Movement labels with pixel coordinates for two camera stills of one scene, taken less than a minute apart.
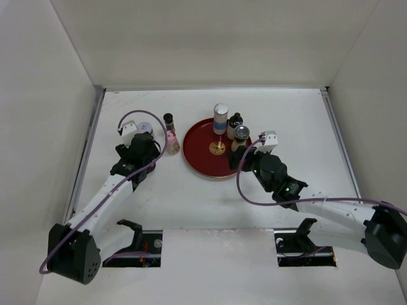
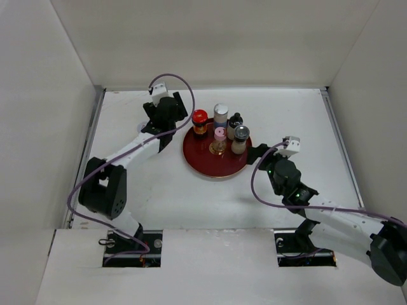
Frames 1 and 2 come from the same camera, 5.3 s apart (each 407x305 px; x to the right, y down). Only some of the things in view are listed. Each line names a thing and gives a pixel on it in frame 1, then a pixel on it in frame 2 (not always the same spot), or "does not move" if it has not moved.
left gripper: [124, 150] -> [180, 108]
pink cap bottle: [173, 145] -> [219, 145]
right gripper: [235, 157] -> [253, 153]
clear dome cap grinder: [241, 133] does not move
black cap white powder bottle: [233, 122] does not move
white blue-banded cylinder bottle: [220, 119] does not move
